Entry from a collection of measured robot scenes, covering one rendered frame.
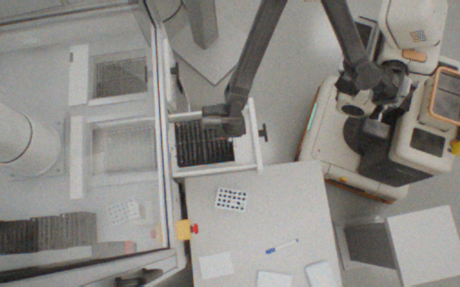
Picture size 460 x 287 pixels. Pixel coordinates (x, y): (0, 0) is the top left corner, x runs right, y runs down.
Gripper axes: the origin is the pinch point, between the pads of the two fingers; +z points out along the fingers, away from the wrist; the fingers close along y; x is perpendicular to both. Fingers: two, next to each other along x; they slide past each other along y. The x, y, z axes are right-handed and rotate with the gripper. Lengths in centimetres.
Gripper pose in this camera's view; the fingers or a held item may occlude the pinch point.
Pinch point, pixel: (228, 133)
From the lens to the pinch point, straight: 119.5
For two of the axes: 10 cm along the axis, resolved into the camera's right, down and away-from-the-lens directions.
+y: 9.9, -0.9, 1.1
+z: -0.8, 2.2, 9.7
